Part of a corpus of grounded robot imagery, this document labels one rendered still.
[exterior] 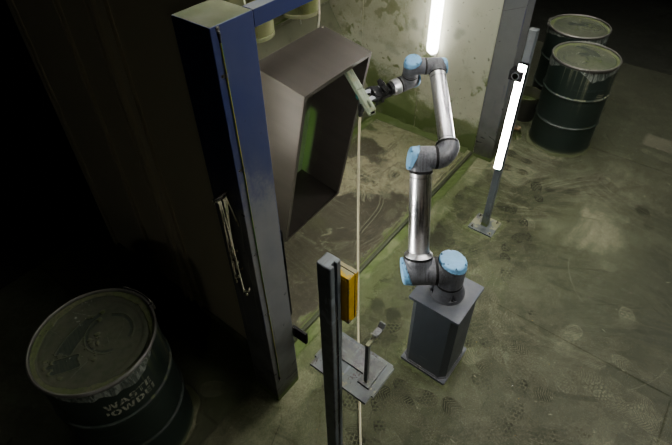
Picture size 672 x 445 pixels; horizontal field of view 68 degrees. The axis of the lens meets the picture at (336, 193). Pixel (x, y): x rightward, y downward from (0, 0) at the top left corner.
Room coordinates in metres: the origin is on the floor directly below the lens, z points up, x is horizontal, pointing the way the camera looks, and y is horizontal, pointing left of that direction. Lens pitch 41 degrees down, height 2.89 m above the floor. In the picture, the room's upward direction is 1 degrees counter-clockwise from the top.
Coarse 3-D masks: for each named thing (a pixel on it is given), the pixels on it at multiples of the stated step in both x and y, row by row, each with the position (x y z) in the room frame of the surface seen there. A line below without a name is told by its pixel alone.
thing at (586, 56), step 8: (560, 48) 4.20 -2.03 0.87; (568, 48) 4.21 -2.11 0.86; (576, 48) 4.20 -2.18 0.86; (584, 48) 4.20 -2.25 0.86; (592, 48) 4.20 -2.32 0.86; (600, 48) 4.18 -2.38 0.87; (560, 56) 4.06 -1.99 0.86; (568, 56) 4.05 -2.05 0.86; (576, 56) 4.05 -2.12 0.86; (584, 56) 4.04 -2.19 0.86; (592, 56) 4.04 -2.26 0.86; (600, 56) 4.04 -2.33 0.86; (608, 56) 4.04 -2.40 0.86; (616, 56) 4.02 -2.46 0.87; (568, 64) 3.90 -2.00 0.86; (576, 64) 3.90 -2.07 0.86; (584, 64) 3.90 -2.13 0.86; (592, 64) 3.89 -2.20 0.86; (600, 64) 3.89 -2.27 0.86; (608, 64) 3.89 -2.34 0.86; (616, 64) 3.89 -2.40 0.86
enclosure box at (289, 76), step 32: (320, 32) 2.74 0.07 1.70; (288, 64) 2.39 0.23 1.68; (320, 64) 2.42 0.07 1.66; (352, 64) 2.46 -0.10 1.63; (288, 96) 2.20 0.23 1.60; (320, 96) 2.84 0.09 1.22; (352, 96) 2.69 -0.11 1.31; (288, 128) 2.21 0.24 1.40; (320, 128) 2.84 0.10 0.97; (352, 128) 2.66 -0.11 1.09; (288, 160) 2.22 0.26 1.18; (320, 160) 2.85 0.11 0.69; (288, 192) 2.23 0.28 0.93; (320, 192) 2.75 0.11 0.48; (288, 224) 2.26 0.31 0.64
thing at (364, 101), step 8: (352, 72) 2.51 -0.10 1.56; (352, 80) 2.46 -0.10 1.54; (352, 88) 2.46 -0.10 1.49; (360, 88) 2.42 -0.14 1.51; (360, 96) 2.37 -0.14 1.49; (368, 96) 2.37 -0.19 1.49; (360, 104) 2.38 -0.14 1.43; (368, 104) 2.32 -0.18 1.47; (360, 112) 2.43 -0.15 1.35; (368, 112) 2.29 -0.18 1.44
